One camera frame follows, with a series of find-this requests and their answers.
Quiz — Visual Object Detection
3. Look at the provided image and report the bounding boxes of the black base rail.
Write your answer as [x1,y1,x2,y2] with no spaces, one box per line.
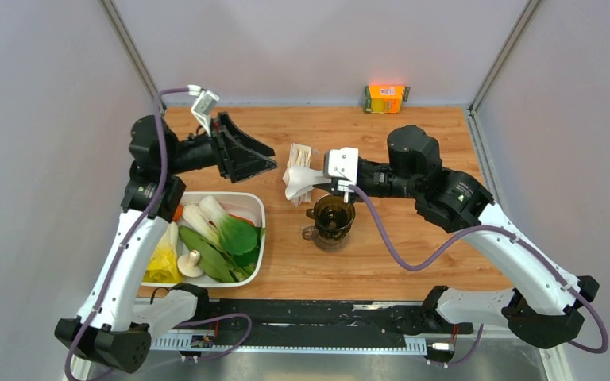
[152,299,481,362]

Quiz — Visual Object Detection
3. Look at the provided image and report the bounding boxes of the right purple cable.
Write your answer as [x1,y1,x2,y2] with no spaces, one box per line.
[348,183,610,368]

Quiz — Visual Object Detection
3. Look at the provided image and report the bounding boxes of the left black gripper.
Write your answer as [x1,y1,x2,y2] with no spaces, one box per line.
[165,113,278,184]

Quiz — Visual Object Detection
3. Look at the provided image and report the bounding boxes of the dark green leaf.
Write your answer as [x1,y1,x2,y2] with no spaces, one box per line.
[179,226,235,283]

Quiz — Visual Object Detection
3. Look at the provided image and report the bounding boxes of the pack of paper filters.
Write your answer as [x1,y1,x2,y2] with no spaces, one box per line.
[287,143,312,206]

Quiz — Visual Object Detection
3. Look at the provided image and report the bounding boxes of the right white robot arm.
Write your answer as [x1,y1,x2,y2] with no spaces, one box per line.
[319,125,599,348]

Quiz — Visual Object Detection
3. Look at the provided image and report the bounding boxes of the green bok choy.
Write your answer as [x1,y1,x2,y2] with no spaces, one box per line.
[199,196,258,256]

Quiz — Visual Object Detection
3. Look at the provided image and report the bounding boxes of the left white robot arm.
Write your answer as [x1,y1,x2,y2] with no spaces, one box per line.
[54,112,277,373]

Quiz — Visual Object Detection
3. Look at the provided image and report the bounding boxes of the white rectangular tray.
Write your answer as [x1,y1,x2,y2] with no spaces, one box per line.
[141,191,266,288]

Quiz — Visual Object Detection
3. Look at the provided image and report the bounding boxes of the yellow napa cabbage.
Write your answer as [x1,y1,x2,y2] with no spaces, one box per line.
[142,222,183,284]

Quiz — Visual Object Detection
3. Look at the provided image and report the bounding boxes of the red chili pepper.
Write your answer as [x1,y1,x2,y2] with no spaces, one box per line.
[230,214,260,227]

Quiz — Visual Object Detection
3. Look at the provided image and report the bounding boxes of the white bok choy stalk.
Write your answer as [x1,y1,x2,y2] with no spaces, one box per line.
[182,204,221,248]

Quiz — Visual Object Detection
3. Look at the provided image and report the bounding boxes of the orange small pumpkin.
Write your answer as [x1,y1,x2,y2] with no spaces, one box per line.
[172,204,183,222]

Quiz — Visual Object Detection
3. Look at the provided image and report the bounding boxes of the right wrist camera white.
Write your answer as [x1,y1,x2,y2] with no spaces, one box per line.
[323,147,359,184]

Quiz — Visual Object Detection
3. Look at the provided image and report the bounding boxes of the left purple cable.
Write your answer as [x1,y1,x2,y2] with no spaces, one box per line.
[64,87,253,381]

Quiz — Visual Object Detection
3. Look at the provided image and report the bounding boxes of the purple cable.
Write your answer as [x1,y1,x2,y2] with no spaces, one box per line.
[348,183,610,368]
[64,87,253,381]

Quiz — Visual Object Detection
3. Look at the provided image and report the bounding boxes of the dark brown coffee dripper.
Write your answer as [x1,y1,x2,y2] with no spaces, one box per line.
[302,194,356,243]

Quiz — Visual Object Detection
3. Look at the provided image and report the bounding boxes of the orange green carton box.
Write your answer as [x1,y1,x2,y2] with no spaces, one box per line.
[363,85,411,114]

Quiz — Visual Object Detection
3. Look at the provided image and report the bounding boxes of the white paper coffee filter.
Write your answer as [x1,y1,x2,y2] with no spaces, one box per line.
[283,165,331,201]

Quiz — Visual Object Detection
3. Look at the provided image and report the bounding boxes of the clear glass coffee server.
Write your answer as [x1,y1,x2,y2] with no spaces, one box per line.
[302,225,351,252]

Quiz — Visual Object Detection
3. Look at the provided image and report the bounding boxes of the white mushroom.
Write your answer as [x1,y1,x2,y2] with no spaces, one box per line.
[177,250,204,278]

